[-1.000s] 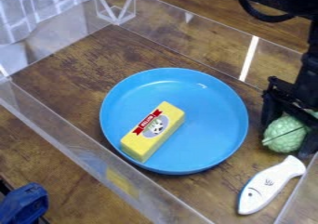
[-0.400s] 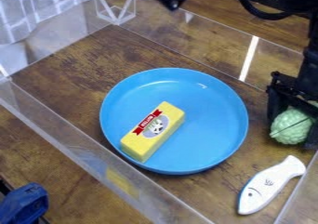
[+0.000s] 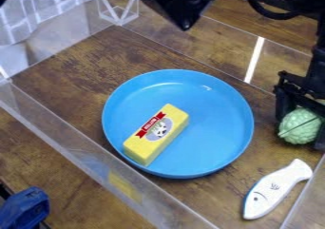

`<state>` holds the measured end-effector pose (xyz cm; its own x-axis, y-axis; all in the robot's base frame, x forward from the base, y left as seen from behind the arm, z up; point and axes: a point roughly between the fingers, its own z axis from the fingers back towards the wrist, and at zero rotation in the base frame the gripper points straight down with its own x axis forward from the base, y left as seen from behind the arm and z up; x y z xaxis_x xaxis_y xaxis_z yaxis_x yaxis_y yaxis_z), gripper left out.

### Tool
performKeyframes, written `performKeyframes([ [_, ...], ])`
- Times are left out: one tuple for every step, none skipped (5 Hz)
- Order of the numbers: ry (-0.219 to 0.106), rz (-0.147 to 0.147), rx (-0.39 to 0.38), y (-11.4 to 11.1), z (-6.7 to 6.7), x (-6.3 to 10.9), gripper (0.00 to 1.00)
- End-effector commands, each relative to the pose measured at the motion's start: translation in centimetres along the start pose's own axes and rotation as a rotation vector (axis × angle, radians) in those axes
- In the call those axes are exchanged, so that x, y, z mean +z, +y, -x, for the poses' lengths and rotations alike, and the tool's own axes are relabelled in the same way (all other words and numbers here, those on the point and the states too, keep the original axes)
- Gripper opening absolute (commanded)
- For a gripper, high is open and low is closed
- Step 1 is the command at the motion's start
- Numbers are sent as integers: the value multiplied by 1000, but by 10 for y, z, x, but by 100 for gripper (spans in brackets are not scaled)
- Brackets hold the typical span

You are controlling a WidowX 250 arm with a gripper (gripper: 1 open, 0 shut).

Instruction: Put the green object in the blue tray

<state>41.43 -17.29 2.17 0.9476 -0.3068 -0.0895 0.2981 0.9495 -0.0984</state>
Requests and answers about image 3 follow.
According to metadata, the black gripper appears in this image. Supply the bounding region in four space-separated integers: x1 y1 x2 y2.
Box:
272 48 325 151

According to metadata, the white wooden fish toy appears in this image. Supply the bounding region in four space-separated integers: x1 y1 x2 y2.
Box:
241 159 312 219

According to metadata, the yellow butter block toy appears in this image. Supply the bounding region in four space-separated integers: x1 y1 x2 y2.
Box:
122 104 188 166

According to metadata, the blue clamp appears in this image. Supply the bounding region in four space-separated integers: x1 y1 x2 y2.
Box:
0 186 49 229

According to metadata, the green bitter gourd toy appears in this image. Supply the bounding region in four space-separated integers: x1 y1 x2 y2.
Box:
278 107 323 144

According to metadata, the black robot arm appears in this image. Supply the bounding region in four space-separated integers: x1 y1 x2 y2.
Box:
140 0 325 120

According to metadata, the clear acrylic enclosure wall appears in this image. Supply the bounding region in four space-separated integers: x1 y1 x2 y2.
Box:
0 0 325 229

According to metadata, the white grid cloth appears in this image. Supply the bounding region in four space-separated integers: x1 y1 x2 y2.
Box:
0 0 90 46

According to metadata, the blue round plate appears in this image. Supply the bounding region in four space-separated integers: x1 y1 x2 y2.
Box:
101 69 253 179

